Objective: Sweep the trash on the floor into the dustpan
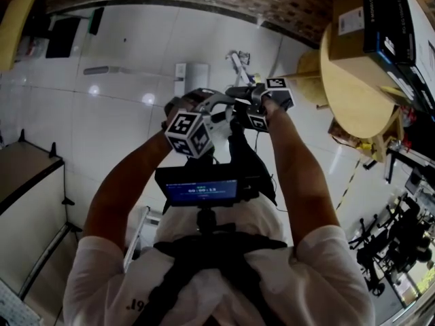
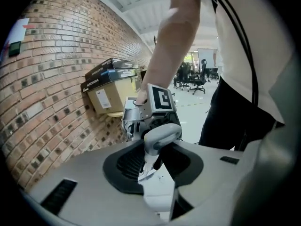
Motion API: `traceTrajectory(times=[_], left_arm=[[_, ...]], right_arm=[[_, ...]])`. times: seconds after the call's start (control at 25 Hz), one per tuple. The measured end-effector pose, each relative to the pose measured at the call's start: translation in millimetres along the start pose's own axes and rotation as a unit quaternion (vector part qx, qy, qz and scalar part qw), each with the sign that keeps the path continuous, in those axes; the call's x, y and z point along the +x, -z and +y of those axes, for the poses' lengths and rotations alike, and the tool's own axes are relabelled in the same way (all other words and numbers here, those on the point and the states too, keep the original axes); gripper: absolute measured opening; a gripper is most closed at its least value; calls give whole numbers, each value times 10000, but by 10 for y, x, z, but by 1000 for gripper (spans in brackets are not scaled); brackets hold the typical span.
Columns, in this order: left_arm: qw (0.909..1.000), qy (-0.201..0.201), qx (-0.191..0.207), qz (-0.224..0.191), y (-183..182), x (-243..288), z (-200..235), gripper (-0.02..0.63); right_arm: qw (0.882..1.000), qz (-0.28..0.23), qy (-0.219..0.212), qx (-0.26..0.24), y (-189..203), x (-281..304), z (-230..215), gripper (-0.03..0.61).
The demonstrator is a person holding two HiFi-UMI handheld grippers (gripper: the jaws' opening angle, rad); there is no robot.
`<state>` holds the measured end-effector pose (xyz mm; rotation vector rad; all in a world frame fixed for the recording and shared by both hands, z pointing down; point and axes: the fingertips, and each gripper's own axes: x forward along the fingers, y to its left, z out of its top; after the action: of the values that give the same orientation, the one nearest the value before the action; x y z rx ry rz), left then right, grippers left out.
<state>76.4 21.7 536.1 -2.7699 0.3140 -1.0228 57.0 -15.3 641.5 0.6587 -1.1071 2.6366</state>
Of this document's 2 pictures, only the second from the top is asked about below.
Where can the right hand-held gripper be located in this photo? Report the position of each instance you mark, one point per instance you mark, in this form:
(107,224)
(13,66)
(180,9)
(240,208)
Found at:
(162,100)

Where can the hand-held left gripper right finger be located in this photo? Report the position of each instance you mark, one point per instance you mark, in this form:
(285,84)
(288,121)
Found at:
(211,168)

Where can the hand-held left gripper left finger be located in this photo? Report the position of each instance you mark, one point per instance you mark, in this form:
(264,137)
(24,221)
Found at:
(89,173)

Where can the person's right forearm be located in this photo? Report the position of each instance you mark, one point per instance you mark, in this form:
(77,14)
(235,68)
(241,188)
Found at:
(171,43)

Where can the person's right hand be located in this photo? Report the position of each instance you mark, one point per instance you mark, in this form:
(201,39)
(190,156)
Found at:
(142,98)

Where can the black office chair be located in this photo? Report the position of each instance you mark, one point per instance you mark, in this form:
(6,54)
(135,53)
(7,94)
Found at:
(183,75)
(198,79)

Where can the round wooden table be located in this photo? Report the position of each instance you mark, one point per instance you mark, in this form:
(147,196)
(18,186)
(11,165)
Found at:
(115,114)

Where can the large cardboard box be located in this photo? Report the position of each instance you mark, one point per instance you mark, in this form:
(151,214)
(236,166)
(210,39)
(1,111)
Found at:
(113,95)

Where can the person's black trousers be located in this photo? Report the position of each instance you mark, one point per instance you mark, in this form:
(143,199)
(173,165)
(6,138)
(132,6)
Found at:
(235,116)

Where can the whiteboard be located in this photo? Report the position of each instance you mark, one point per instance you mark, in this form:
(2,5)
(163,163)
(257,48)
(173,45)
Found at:
(207,56)

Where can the black box with white lid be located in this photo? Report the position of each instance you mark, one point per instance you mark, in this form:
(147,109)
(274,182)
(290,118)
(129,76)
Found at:
(110,63)

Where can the person's white t-shirt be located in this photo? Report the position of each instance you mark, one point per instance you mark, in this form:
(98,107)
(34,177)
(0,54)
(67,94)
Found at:
(235,32)

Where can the black wall sign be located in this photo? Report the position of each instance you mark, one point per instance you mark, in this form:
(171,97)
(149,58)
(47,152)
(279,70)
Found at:
(14,48)

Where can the white wall paper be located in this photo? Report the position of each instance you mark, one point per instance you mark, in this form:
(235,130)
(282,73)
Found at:
(20,29)

